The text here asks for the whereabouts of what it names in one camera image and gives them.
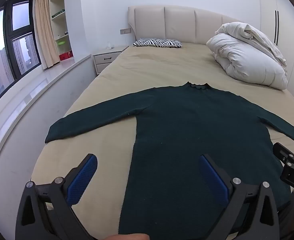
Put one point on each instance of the white window sill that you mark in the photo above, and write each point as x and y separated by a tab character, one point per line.
36	87

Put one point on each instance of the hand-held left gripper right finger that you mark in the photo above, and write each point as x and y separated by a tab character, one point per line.
213	180

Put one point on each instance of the red box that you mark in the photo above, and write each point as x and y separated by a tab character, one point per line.
66	55

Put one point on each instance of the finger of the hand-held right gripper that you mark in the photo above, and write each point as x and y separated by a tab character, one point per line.
283	153

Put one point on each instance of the white nightstand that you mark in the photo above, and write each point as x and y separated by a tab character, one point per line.
106	60

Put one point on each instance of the wall switch panel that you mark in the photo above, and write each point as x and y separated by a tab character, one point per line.
125	31

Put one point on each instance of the white wardrobe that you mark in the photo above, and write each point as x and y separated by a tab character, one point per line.
269	10

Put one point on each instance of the bed with beige sheet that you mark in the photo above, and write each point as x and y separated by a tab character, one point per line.
162	67

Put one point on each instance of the person's left hand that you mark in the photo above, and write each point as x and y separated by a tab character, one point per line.
129	237

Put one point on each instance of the dark green sweater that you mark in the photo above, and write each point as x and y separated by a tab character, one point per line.
187	130

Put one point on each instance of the zebra striped pillow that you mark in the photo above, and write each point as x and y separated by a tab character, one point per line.
158	42

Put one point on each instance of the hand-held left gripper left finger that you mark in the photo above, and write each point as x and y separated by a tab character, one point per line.
83	180

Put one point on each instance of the beige curtain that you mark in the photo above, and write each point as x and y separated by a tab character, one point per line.
44	30

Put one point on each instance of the beige padded headboard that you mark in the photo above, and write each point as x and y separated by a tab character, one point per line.
182	22

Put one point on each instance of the green container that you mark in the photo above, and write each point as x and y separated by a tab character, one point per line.
61	46

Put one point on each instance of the cream wall shelf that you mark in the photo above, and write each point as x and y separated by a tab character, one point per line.
60	2

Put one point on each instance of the white folded duvet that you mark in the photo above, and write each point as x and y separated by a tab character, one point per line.
247	57

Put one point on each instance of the black framed window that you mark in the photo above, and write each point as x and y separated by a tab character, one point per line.
14	47

